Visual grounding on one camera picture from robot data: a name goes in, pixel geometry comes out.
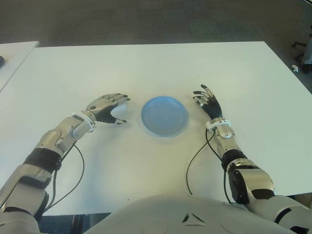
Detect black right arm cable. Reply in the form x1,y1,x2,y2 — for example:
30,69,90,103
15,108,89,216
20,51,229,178
186,128,232,204

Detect light blue round plate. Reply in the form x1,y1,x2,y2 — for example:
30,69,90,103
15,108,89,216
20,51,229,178
140,96,189,136

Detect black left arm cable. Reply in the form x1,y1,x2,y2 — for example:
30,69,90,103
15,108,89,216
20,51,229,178
45,129,85,213

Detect white charger block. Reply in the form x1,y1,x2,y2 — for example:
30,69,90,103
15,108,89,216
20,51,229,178
111,103,129,120

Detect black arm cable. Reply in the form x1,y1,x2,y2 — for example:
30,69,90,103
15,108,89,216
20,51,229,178
45,129,85,213
186,128,232,204

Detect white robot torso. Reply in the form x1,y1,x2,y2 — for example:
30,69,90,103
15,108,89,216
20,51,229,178
95,194,278,234

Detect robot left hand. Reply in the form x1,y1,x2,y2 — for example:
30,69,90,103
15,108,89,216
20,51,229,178
86,93,131,126

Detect black office chair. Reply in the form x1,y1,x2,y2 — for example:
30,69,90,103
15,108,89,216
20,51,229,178
291,41,309,61

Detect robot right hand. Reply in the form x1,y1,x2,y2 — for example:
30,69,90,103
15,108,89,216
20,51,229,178
192,84,224,122

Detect white side table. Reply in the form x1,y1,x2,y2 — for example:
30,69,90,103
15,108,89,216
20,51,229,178
0,40,39,93

